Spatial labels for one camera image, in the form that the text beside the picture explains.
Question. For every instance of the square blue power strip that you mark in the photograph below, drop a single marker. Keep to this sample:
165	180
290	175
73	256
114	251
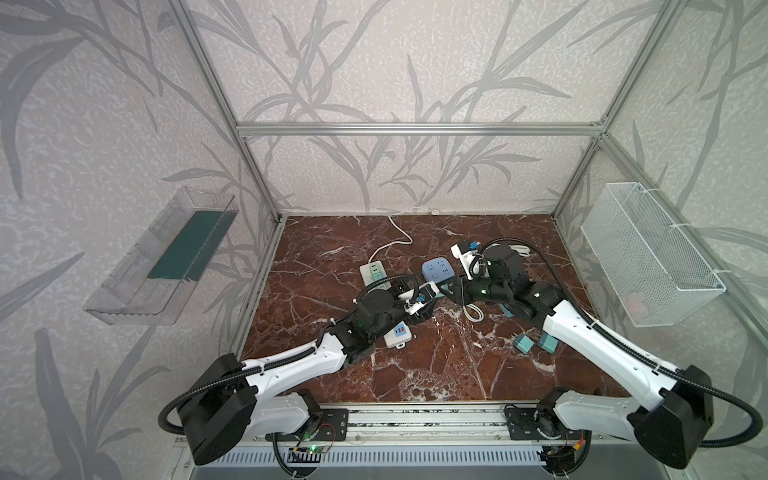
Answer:
437	270

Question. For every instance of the green usb plug cube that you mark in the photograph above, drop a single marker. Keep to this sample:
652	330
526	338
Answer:
376	271

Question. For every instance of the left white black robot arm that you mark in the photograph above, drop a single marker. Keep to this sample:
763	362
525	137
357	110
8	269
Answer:
235	398

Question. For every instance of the teal power strip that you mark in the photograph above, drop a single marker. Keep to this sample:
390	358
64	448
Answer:
506	311

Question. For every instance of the teal plug cube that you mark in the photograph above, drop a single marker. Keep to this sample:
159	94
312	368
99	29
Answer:
548	343
523	343

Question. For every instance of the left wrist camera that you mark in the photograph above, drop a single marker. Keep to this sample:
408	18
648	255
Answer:
417	299

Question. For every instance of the clear plastic wall tray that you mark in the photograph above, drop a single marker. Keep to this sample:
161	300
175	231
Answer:
152	284

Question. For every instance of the aluminium front rail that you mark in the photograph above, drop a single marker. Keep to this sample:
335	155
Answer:
478	422

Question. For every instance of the long white pastel power strip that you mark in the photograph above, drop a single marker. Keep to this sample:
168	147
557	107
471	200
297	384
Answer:
400	335

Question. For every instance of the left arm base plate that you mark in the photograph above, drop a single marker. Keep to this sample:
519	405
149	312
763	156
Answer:
329	425

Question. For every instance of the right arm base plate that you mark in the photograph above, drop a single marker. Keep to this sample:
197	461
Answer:
539	422

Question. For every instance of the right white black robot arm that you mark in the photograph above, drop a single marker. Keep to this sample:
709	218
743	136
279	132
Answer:
670	412

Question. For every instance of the white wire mesh basket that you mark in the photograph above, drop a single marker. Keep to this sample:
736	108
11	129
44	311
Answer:
657	273

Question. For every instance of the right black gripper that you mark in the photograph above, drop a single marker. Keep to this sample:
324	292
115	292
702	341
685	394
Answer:
466	288

